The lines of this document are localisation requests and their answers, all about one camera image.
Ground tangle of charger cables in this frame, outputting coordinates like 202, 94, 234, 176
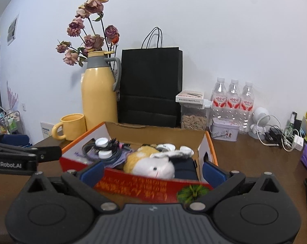
258, 114, 300, 153

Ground yellow mug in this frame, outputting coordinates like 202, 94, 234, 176
51, 113, 87, 141

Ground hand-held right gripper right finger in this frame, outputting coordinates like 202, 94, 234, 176
188, 161, 291, 212

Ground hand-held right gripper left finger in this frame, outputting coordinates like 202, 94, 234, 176
16, 161, 118, 212

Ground purple cloth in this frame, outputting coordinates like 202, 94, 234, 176
75, 149, 134, 169

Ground clear container of seeds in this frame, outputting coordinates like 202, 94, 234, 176
180, 102, 212, 131

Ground small white fan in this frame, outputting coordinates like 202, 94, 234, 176
248, 107, 271, 140

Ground flat white box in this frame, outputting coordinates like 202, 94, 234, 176
175, 90, 205, 104

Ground wire storage trolley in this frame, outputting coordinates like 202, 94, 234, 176
0, 109, 25, 136

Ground framed wall picture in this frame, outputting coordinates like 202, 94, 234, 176
7, 14, 19, 46

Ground white charger plug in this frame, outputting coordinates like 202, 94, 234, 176
291, 135, 304, 151

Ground pale printed tin box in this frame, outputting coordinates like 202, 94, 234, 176
210, 118, 239, 142

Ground yellow thermos jug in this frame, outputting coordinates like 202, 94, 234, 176
82, 51, 122, 131

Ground black paper bag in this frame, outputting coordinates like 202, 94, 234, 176
117, 27, 184, 128

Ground dark small bottle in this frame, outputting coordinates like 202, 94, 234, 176
287, 111, 303, 135

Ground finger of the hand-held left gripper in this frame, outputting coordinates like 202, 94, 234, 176
0, 132, 30, 148
0, 142, 63, 163

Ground black cable bundle pink tie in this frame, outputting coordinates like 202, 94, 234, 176
82, 138, 131, 162

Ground white and tan plush toy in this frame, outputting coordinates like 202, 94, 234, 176
123, 146, 193, 180

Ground dried pink flowers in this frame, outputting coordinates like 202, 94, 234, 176
56, 0, 121, 68

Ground dark blue pouch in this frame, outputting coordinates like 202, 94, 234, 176
174, 158, 198, 182

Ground purple wall decal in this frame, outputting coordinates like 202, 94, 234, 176
6, 80, 19, 112

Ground red cardboard box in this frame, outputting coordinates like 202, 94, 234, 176
59, 121, 219, 205

